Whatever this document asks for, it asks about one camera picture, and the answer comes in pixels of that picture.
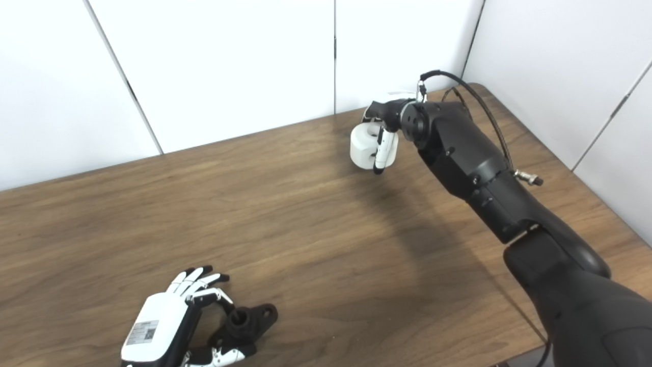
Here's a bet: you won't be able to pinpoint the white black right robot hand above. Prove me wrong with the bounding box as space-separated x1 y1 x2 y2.
363 92 423 175

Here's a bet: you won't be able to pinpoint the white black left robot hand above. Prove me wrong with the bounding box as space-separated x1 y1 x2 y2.
121 265 258 367

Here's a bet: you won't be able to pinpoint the round white plastic piece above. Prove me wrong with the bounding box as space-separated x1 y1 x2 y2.
350 120 399 170

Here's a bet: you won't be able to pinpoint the black plastic holder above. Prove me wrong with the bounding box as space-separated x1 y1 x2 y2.
209 303 279 357

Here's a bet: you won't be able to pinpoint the thin right arm wires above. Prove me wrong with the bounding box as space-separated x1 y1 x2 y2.
441 87 472 110

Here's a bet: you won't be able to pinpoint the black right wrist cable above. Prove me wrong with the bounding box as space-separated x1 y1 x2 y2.
419 70 543 187

